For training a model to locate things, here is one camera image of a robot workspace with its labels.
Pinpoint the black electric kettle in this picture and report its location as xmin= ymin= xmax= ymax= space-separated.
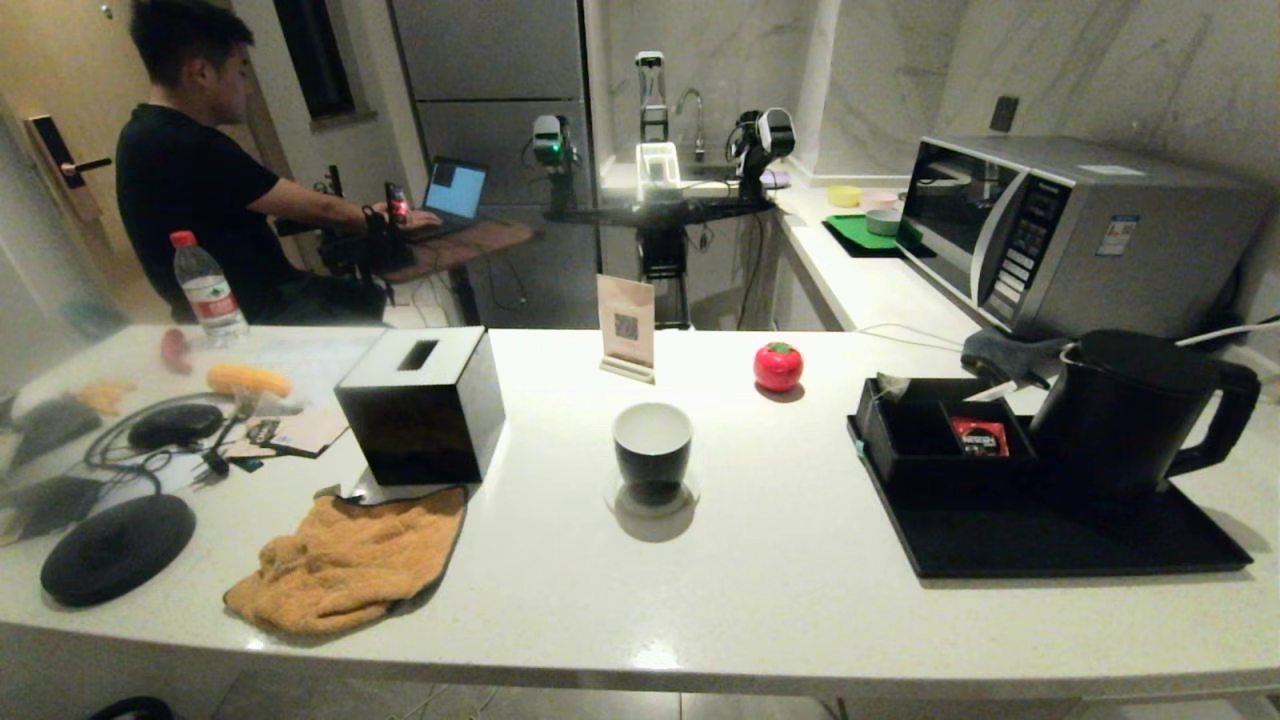
xmin=1030 ymin=329 xmax=1263 ymax=511

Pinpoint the silver microwave oven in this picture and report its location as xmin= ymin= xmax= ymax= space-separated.
xmin=897 ymin=135 xmax=1276 ymax=341

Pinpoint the grey refrigerator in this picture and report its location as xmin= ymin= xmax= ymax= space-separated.
xmin=390 ymin=0 xmax=601 ymax=331

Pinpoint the dark flat device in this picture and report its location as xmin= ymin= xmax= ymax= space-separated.
xmin=0 ymin=475 xmax=106 ymax=546

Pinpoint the dark grey cloth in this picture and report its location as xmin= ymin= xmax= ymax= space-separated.
xmin=961 ymin=328 xmax=1073 ymax=389

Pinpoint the black computer mouse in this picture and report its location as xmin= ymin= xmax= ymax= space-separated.
xmin=128 ymin=402 xmax=225 ymax=451

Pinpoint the orange fluffy towel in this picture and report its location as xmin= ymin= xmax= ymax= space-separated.
xmin=223 ymin=487 xmax=469 ymax=636

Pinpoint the clear plastic wrapper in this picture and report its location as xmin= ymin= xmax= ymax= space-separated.
xmin=235 ymin=388 xmax=306 ymax=419

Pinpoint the orange hand shaped toy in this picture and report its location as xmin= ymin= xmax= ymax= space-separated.
xmin=75 ymin=380 xmax=136 ymax=416

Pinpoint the red coffee sachet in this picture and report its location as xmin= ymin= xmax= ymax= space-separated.
xmin=948 ymin=416 xmax=1011 ymax=459

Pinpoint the green tray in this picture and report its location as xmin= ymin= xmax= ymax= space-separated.
xmin=822 ymin=213 xmax=936 ymax=259

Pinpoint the black mug white inside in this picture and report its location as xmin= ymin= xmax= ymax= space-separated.
xmin=612 ymin=402 xmax=694 ymax=506

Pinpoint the grey device green light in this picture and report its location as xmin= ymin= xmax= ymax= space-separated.
xmin=530 ymin=114 xmax=581 ymax=211

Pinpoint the black ring shaped part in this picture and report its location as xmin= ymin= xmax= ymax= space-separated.
xmin=85 ymin=695 xmax=176 ymax=720

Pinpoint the large black tray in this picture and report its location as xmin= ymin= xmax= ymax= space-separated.
xmin=846 ymin=412 xmax=1255 ymax=581

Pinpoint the black mouse cable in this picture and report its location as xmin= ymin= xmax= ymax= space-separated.
xmin=85 ymin=392 xmax=236 ymax=496

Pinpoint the black compartment box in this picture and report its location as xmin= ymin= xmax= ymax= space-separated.
xmin=856 ymin=376 xmax=1041 ymax=501

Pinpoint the tall clear blender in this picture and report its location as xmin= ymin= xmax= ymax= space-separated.
xmin=635 ymin=50 xmax=669 ymax=143

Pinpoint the green mat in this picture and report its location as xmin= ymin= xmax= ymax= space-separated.
xmin=828 ymin=214 xmax=906 ymax=250

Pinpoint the round black kettle base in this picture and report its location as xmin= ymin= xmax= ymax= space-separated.
xmin=40 ymin=493 xmax=197 ymax=608

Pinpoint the black teleoperation rig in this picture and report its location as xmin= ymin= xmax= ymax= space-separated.
xmin=315 ymin=165 xmax=416 ymax=283

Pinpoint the clear water bottle red cap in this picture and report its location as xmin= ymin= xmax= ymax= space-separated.
xmin=170 ymin=230 xmax=249 ymax=346

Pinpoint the open black laptop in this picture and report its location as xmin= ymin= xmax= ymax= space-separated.
xmin=410 ymin=157 xmax=489 ymax=243

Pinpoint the beige QR code sign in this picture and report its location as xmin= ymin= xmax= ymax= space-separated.
xmin=597 ymin=274 xmax=658 ymax=385

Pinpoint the black power plug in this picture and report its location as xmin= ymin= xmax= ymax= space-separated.
xmin=190 ymin=445 xmax=236 ymax=486

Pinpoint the dark grey blurry object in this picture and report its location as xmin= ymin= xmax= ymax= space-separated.
xmin=10 ymin=395 xmax=101 ymax=466

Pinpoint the brown wooden desk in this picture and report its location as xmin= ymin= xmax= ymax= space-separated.
xmin=385 ymin=218 xmax=536 ymax=326

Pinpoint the black white camera device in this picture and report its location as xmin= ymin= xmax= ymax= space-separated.
xmin=730 ymin=107 xmax=798 ymax=201

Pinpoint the man in black shirt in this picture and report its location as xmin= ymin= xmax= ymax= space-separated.
xmin=115 ymin=0 xmax=441 ymax=323

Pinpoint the yellow corn cob toy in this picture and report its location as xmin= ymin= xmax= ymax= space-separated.
xmin=206 ymin=363 xmax=294 ymax=399

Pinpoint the chrome sink faucet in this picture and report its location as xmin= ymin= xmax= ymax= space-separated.
xmin=676 ymin=88 xmax=707 ymax=163

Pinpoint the brown paper packet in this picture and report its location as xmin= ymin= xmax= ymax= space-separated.
xmin=222 ymin=408 xmax=351 ymax=461

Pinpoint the black door lock handle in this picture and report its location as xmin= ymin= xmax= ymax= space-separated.
xmin=25 ymin=115 xmax=113 ymax=191

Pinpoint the red tomato toy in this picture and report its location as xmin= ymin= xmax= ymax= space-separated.
xmin=753 ymin=342 xmax=805 ymax=393

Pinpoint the dark window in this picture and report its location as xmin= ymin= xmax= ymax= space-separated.
xmin=272 ymin=0 xmax=361 ymax=126

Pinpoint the black tissue box white lid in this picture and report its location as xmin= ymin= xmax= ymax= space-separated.
xmin=334 ymin=326 xmax=507 ymax=488

